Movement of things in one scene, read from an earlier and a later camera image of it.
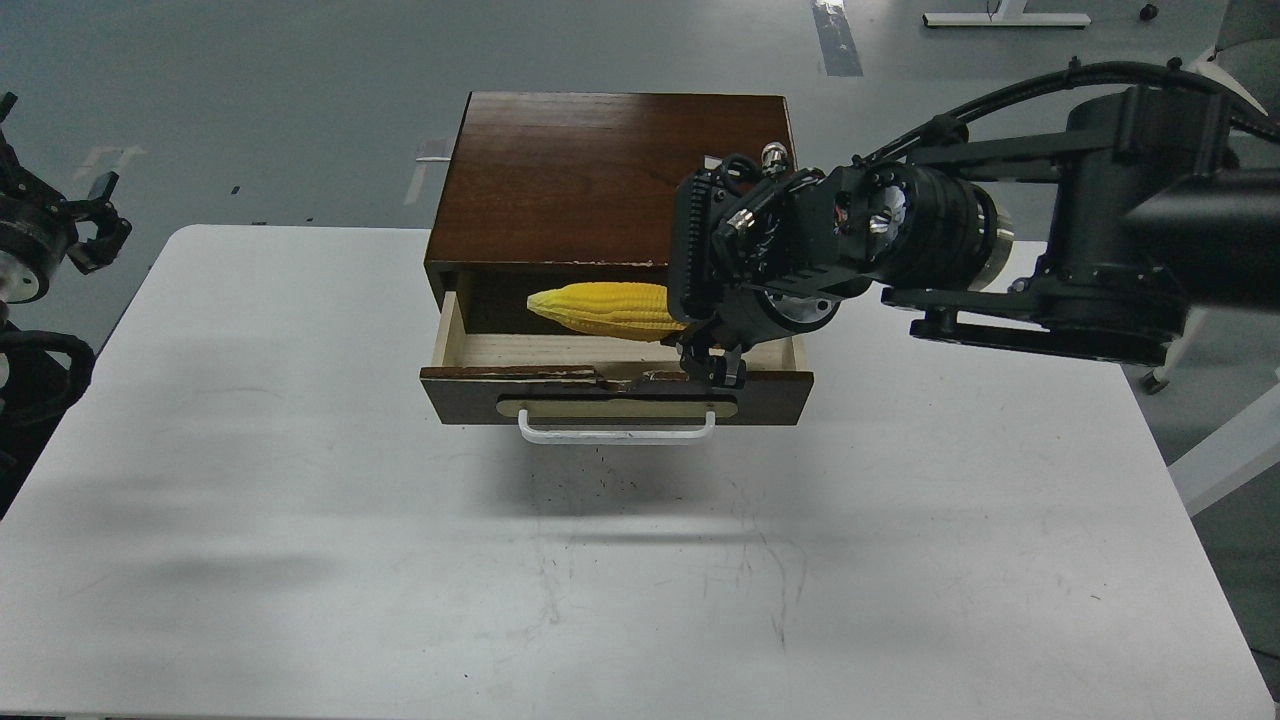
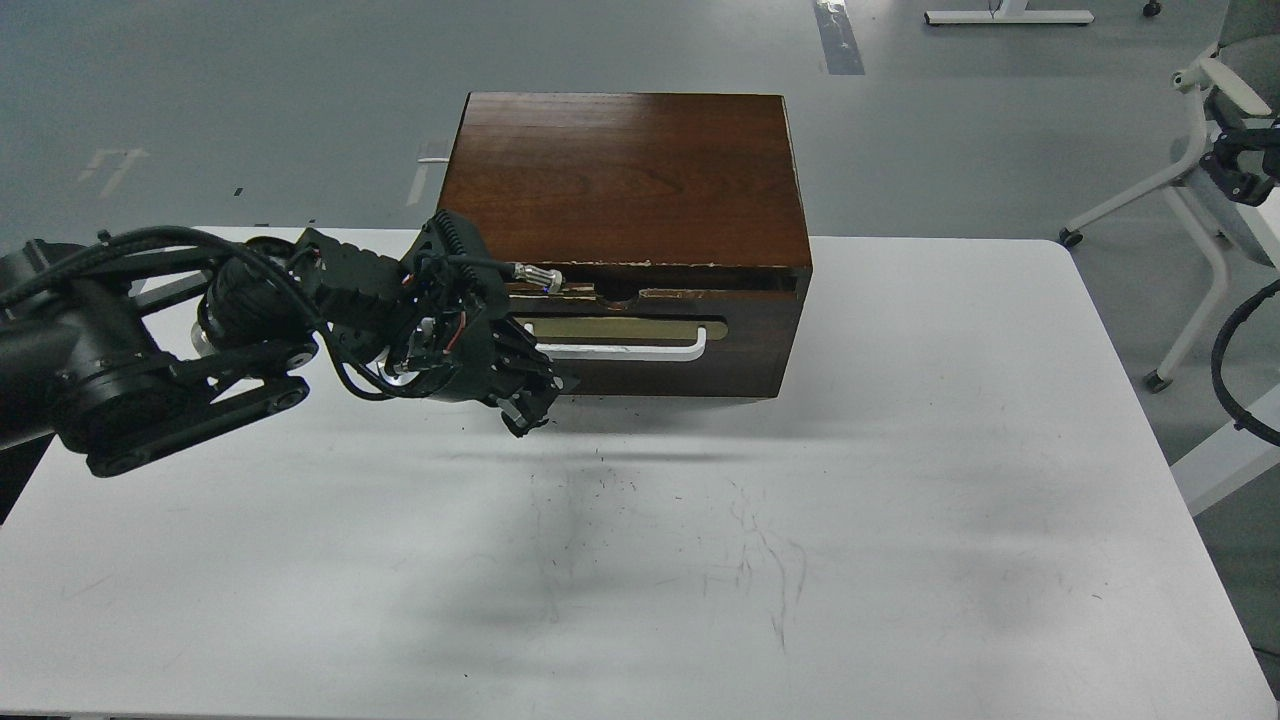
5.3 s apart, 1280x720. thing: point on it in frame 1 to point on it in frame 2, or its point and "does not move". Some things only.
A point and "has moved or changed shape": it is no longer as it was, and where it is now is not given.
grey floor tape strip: (836, 39) does not move
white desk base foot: (1009, 14) does not move
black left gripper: (36, 236) to (431, 323)
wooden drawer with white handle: (571, 389) has moved or changed shape
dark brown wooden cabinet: (548, 190) does not move
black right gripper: (763, 253) to (1223, 164)
